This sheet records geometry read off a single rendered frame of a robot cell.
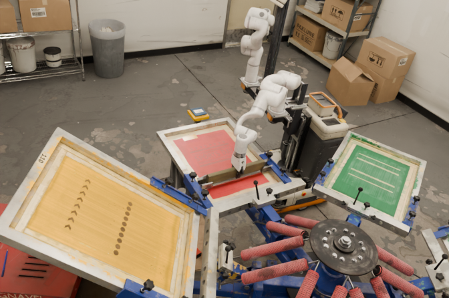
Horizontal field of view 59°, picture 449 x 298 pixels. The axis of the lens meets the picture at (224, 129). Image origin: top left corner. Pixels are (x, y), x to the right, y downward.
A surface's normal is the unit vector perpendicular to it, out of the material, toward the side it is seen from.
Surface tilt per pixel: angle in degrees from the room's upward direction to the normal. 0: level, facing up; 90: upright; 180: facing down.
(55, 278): 0
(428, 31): 90
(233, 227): 0
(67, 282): 0
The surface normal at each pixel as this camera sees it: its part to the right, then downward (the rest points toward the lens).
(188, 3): 0.48, 0.55
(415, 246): 0.12, -0.81
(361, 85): 0.25, 0.58
